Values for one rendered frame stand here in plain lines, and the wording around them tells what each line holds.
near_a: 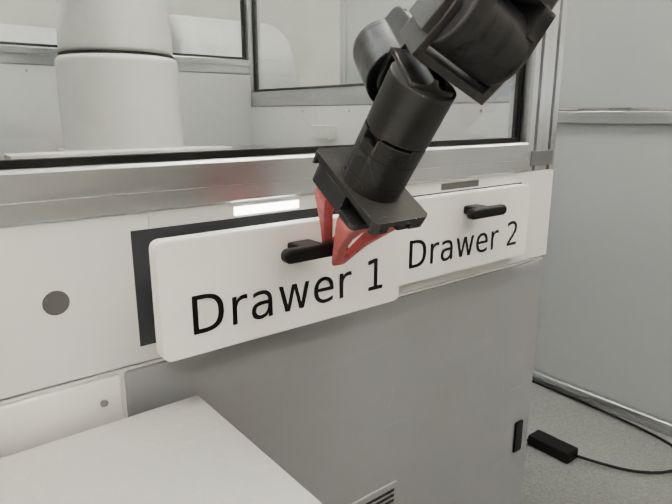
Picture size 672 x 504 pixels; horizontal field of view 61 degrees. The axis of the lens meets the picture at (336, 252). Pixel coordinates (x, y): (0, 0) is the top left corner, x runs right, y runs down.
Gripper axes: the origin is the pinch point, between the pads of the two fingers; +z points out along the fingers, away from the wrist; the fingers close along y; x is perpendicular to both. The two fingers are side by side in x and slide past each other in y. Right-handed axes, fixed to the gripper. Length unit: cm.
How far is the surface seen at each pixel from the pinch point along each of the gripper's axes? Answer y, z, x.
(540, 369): 8, 109, -157
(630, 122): 42, 17, -156
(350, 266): 0.6, 3.8, -4.1
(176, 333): -1.0, 6.0, 16.0
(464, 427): -13.7, 34.0, -32.7
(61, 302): 5.4, 6.6, 23.9
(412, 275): 1.2, 9.5, -17.8
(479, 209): 3.0, 0.8, -26.4
